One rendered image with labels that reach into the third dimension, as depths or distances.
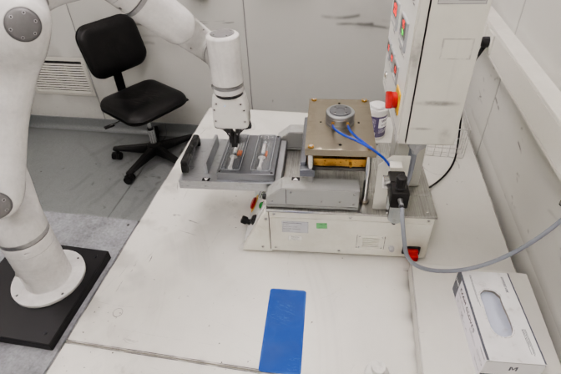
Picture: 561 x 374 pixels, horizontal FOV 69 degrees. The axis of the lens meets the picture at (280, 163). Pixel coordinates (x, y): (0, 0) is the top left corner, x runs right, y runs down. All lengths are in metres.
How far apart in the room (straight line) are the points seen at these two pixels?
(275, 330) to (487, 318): 0.49
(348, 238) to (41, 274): 0.82
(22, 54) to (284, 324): 0.83
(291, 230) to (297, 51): 1.71
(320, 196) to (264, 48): 1.77
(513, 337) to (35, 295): 1.17
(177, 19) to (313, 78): 1.88
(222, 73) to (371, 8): 1.66
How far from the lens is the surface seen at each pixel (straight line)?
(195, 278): 1.24
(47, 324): 1.26
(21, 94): 0.98
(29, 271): 1.25
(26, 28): 0.87
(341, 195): 1.10
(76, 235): 1.50
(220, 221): 1.38
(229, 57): 1.05
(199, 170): 1.23
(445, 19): 0.89
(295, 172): 1.25
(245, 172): 1.16
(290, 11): 2.64
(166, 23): 0.97
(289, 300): 1.16
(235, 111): 1.13
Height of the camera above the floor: 1.71
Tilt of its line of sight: 37 degrees down
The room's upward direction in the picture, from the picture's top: 2 degrees counter-clockwise
